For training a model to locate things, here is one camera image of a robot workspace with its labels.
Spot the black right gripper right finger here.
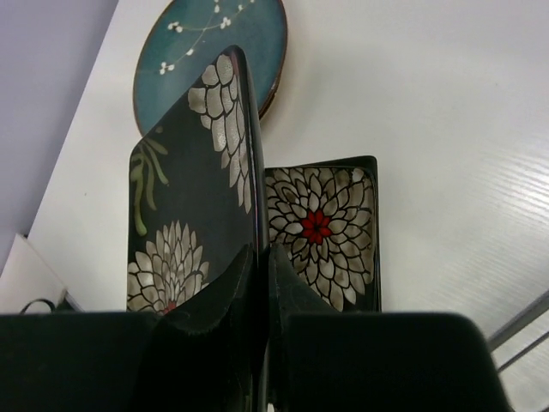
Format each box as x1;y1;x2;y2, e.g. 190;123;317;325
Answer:
268;245;510;411

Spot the teal round plate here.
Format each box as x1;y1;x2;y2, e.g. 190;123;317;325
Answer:
132;0;288;134

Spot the black square floral plate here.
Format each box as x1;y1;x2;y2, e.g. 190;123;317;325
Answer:
266;155;382;312

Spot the black rectangular floral plate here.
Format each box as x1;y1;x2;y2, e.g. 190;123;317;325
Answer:
126;45;268;315

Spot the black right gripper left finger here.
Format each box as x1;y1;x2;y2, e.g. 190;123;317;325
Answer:
1;245;255;411

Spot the brown-rimmed round plate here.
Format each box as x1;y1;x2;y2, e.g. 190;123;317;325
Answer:
258;81;280;119

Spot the wire dish rack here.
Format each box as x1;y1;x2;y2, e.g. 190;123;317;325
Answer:
488;291;548;373

